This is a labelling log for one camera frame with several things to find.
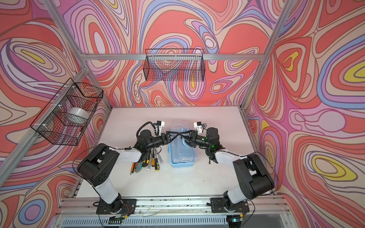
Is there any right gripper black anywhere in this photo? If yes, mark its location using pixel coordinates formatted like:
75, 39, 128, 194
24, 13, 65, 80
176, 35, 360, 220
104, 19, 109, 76
180, 130, 212, 148

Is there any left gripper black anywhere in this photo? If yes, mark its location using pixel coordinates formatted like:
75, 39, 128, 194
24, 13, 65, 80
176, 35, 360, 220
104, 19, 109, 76
144, 133, 179, 152

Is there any blue plastic tool box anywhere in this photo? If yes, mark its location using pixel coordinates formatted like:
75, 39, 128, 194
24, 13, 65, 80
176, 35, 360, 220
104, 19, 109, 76
168, 139, 199, 168

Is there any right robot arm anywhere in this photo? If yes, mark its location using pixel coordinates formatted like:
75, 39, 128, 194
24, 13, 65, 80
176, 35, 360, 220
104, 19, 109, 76
166, 127, 275, 213

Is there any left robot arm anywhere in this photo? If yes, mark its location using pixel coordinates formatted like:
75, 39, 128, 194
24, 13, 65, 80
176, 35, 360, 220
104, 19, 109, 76
76, 121, 180, 215

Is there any yellow black utility knife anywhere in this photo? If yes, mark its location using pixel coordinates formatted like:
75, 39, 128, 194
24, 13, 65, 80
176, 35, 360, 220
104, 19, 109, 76
142, 150, 151, 167

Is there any teal utility knife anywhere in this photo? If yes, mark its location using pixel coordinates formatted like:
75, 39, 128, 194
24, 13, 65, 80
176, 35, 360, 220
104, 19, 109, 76
135, 161, 144, 173

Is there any grey tape roll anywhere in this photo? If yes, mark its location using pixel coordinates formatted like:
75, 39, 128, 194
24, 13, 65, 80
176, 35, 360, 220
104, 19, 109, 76
66, 107, 90, 125

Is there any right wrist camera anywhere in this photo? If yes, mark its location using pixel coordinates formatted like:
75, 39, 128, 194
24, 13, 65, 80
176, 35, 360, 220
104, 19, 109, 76
194, 122, 203, 134

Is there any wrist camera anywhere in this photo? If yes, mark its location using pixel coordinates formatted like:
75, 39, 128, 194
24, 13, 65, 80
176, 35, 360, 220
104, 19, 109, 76
194, 122, 203, 134
154, 121, 165, 135

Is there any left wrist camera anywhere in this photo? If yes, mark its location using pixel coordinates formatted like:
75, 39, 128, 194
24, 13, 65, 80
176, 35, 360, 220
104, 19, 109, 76
154, 121, 165, 135

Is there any clear handle screwdriver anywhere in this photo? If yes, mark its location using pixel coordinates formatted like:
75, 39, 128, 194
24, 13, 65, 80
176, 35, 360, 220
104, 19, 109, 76
156, 152, 163, 164

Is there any rear wire basket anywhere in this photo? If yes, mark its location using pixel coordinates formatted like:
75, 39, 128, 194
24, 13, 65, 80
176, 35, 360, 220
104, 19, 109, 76
143, 48, 205, 82

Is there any wire basket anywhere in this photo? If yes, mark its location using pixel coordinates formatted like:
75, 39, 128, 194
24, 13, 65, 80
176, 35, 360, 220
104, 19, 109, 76
30, 78, 104, 146
143, 48, 205, 82

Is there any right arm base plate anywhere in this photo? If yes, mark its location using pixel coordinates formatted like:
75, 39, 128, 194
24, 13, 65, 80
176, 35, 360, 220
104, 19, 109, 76
206, 197, 250, 215

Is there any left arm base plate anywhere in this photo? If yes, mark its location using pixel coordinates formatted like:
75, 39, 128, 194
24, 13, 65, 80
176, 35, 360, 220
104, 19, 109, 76
96, 198, 137, 215

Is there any aluminium front rail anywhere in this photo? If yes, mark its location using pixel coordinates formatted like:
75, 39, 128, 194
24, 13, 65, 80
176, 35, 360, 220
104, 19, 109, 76
52, 195, 297, 228

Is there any left wire basket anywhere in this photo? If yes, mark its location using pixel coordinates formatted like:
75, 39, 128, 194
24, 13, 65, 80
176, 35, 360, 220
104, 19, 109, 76
30, 78, 104, 146

